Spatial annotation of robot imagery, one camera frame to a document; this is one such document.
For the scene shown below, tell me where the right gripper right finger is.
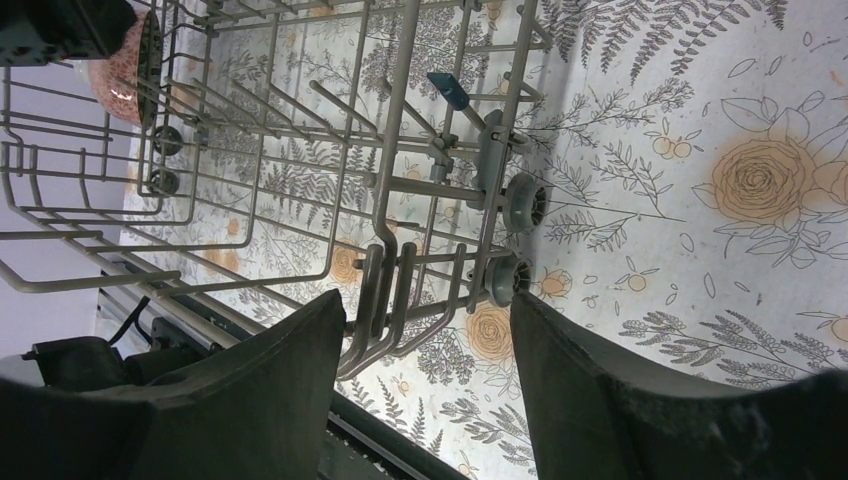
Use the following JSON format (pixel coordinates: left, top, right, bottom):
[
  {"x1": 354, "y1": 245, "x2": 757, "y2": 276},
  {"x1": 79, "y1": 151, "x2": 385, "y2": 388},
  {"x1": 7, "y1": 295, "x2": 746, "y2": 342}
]
[{"x1": 511, "y1": 292, "x2": 847, "y2": 479}]

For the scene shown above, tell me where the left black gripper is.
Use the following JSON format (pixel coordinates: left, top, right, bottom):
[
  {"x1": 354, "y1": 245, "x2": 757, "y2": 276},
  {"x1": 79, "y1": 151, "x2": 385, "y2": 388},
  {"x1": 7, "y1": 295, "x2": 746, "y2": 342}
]
[{"x1": 1, "y1": 0, "x2": 137, "y2": 67}]

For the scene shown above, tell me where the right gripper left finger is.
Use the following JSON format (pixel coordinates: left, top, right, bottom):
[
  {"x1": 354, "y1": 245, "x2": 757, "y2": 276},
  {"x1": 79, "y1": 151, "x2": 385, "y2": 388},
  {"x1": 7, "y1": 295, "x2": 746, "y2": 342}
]
[{"x1": 0, "y1": 288, "x2": 347, "y2": 480}]

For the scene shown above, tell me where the floral tablecloth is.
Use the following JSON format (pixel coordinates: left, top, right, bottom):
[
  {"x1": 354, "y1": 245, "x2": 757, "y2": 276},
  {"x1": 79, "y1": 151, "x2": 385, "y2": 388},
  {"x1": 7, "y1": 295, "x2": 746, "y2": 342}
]
[{"x1": 211, "y1": 1, "x2": 847, "y2": 389}]

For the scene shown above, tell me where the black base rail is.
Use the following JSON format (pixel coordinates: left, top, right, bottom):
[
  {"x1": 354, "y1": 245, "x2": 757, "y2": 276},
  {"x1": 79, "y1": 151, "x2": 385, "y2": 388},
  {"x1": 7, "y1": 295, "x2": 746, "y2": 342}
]
[{"x1": 23, "y1": 251, "x2": 465, "y2": 480}]

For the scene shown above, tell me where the grey wire dish rack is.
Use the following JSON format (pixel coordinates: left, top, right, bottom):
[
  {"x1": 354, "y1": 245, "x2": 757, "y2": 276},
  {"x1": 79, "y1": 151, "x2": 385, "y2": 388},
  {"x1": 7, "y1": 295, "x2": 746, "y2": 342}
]
[{"x1": 1, "y1": 1, "x2": 551, "y2": 379}]

